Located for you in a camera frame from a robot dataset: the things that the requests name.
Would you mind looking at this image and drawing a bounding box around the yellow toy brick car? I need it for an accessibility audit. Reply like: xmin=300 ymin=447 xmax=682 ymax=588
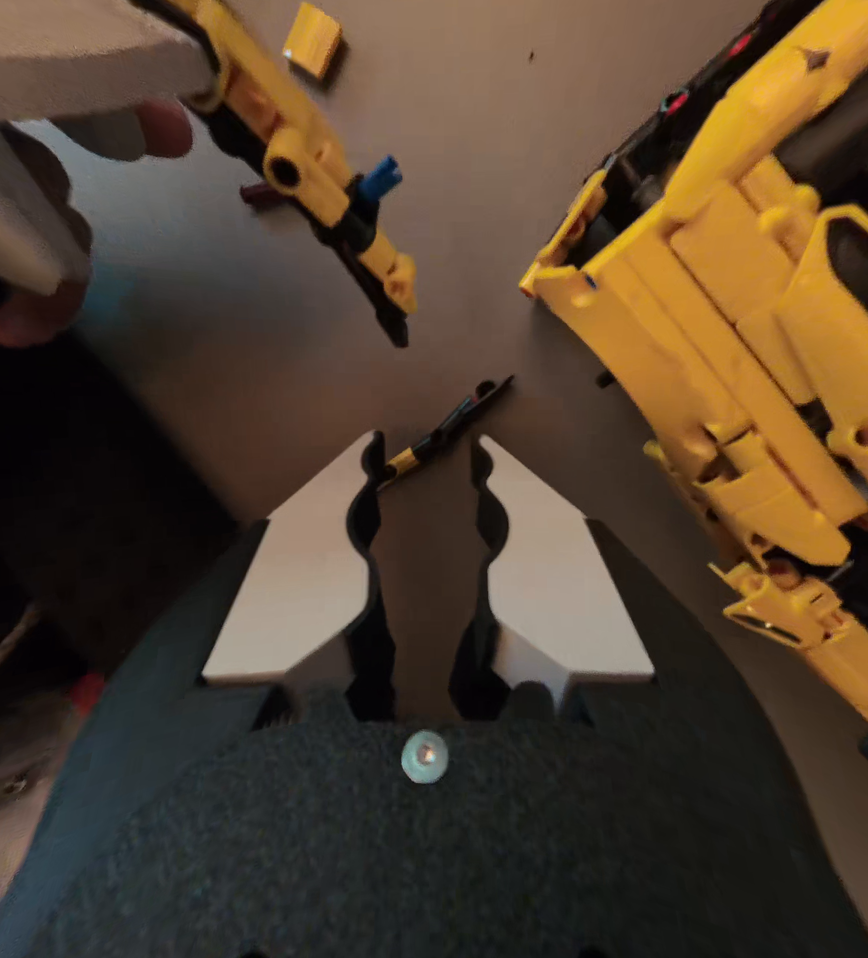
xmin=518 ymin=0 xmax=868 ymax=768

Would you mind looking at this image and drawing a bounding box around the yellow black brick side assembly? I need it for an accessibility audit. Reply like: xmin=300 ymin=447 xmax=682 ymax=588
xmin=128 ymin=0 xmax=420 ymax=350

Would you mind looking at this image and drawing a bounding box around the grey desk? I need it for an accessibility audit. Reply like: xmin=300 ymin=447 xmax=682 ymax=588
xmin=67 ymin=0 xmax=868 ymax=958

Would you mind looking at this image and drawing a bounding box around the person's left hand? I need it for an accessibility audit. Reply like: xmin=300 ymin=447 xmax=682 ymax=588
xmin=0 ymin=99 xmax=197 ymax=379

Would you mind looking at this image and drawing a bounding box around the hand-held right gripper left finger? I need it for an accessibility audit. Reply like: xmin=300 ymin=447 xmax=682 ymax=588
xmin=202 ymin=430 xmax=397 ymax=721

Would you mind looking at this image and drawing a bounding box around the slim black yellow brick strip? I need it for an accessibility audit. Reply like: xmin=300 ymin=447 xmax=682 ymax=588
xmin=376 ymin=374 xmax=517 ymax=492

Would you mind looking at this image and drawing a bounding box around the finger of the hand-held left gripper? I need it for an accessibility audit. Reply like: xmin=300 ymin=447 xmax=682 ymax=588
xmin=0 ymin=0 xmax=216 ymax=127
xmin=0 ymin=122 xmax=95 ymax=298

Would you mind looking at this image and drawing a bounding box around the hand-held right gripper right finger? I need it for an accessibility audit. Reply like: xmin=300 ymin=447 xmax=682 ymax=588
xmin=447 ymin=434 xmax=655 ymax=721

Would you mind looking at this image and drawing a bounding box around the yellow rectangular brick plate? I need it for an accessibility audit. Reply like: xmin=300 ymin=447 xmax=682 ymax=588
xmin=282 ymin=1 xmax=345 ymax=81

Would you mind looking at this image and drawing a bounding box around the dark dotted cloth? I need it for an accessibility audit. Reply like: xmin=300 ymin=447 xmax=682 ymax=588
xmin=0 ymin=329 xmax=244 ymax=690

